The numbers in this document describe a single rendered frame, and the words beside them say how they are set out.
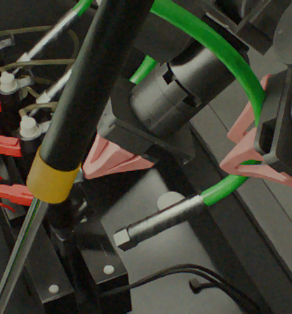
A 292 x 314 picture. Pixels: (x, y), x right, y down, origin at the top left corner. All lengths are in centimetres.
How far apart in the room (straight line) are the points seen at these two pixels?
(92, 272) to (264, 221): 22
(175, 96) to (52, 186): 42
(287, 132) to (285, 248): 36
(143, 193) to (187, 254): 12
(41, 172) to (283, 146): 30
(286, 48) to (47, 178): 24
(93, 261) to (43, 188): 58
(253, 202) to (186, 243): 15
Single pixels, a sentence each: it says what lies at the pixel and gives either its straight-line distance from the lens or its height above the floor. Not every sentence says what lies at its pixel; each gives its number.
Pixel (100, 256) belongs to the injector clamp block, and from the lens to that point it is 93.
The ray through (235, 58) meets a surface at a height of 132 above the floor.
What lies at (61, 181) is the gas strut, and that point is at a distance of 35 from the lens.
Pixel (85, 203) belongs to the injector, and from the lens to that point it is 88.
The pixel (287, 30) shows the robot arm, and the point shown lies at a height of 138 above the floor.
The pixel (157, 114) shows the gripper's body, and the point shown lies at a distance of 77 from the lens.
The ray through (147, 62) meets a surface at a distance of 90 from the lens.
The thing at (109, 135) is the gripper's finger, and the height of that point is 118.
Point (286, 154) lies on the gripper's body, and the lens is 62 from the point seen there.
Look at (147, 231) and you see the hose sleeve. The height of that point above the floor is 113.
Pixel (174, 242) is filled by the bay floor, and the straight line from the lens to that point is 113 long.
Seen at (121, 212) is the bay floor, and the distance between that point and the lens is 117.
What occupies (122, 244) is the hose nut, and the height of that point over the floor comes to 111.
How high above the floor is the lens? 173
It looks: 46 degrees down
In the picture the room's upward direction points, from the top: 4 degrees counter-clockwise
